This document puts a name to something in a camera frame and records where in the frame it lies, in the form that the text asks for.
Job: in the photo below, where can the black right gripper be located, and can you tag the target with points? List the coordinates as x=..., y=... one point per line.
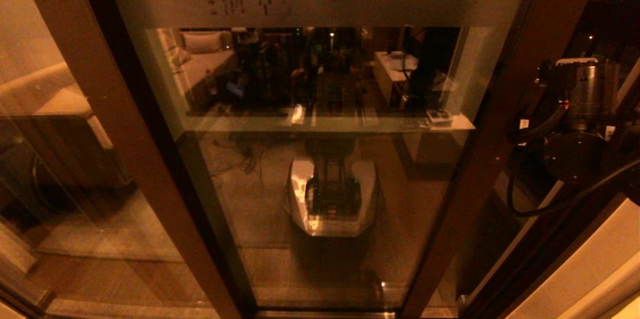
x=525, y=129

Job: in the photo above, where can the brown framed sliding glass door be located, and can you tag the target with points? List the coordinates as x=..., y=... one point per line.
x=500, y=134

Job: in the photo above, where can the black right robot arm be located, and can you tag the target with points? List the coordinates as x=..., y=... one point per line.
x=575, y=159

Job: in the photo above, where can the dark wooden door jamb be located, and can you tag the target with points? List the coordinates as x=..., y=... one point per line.
x=550, y=259

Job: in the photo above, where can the brown framed fixed glass panel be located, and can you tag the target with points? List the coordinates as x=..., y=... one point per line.
x=75, y=34

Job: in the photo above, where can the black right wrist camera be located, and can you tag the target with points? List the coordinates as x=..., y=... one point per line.
x=575, y=61

